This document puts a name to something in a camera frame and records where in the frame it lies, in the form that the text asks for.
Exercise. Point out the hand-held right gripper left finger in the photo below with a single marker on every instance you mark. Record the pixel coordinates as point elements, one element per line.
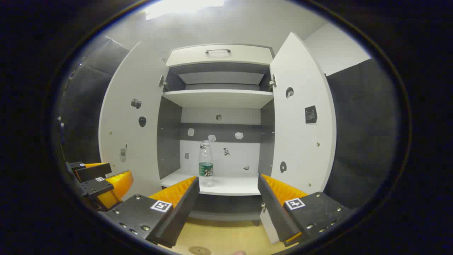
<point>177,212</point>

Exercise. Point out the white cabinet drawer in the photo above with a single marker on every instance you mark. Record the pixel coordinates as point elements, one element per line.
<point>184,58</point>

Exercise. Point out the white cabinet door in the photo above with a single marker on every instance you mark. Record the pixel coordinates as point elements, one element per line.
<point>141,85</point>
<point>300,141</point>

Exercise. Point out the clear plastic bottle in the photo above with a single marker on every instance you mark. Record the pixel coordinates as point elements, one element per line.
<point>205,159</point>

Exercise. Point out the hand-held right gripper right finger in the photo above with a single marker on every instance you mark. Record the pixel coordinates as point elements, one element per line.
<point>274,209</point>

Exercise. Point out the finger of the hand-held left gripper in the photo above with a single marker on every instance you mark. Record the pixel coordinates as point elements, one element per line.
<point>93,172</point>
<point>95,187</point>

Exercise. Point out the round coaster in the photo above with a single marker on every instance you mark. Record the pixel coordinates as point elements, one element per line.
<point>200,251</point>

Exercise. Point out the white cabinet shelf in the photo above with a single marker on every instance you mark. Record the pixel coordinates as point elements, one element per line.
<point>219,99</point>

